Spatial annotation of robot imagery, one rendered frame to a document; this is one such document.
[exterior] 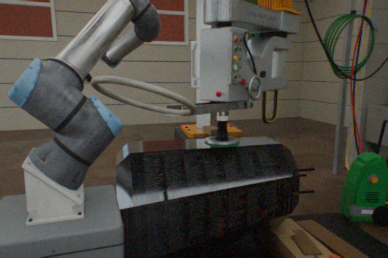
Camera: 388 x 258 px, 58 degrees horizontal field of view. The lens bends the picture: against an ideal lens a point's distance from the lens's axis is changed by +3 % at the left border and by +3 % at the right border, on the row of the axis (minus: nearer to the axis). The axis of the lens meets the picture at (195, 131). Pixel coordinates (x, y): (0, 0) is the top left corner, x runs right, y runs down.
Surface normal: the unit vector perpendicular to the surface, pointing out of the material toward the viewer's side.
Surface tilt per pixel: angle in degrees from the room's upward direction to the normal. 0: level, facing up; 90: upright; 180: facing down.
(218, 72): 90
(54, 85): 66
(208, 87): 90
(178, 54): 90
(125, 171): 59
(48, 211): 90
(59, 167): 72
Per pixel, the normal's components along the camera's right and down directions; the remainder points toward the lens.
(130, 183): -0.55, -0.40
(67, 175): 0.68, 0.06
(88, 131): 0.33, 0.21
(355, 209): -0.06, 0.18
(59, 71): 0.51, -0.42
